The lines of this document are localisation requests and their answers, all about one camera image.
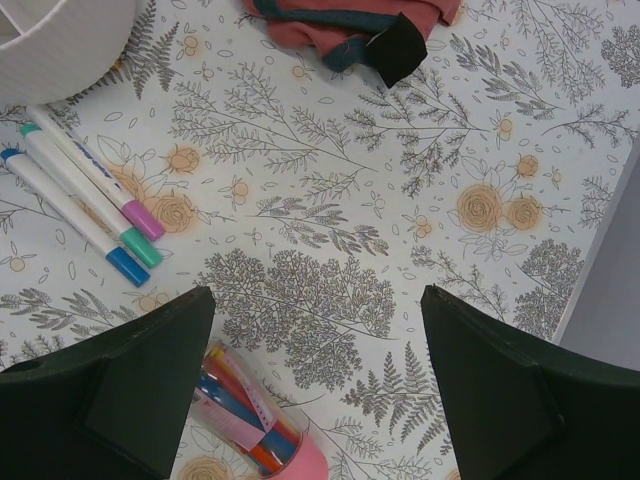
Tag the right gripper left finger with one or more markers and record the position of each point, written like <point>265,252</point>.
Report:
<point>109,407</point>

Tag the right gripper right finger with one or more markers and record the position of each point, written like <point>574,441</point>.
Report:
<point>519,407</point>

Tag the pink pencil case tube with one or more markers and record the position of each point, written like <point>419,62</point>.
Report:
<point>234,405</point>

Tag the teal cap white marker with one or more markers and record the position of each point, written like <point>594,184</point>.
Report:
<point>57,164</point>

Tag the pink cap white marker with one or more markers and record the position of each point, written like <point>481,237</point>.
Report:
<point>94,168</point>

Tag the blue cap white marker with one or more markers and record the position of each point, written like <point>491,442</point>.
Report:
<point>25,168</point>

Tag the floral table mat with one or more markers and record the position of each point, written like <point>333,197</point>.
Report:
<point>318,205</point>

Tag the white round divided organizer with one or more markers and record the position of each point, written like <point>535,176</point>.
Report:
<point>52,50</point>

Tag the red folded cloth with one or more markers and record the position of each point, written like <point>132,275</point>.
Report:
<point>388,36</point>

